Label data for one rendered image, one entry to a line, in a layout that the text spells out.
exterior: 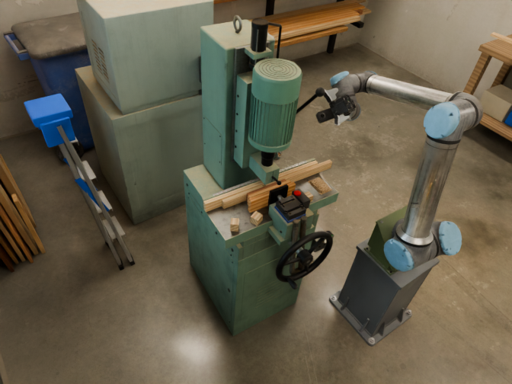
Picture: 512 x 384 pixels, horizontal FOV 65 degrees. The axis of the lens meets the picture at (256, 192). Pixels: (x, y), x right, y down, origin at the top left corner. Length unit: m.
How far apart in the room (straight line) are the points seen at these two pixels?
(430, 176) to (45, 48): 2.43
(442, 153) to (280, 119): 0.59
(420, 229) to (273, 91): 0.82
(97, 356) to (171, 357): 0.39
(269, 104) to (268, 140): 0.16
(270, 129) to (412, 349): 1.62
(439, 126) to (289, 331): 1.46
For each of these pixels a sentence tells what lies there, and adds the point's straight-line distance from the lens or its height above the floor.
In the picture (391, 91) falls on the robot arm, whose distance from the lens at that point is 1.88.
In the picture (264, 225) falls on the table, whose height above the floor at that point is 0.89.
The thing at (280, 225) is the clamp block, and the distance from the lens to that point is 1.68.
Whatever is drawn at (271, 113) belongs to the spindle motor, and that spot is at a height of 1.37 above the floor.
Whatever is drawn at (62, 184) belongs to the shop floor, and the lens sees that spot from 3.37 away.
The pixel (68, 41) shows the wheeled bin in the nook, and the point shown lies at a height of 0.95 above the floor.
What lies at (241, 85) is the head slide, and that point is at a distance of 1.59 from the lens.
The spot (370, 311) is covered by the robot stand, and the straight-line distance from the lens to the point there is 2.41.
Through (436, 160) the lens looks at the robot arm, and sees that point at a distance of 1.60.
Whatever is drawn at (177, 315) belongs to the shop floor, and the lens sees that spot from 2.49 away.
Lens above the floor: 2.17
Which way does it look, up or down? 44 degrees down
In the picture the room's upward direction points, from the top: 6 degrees clockwise
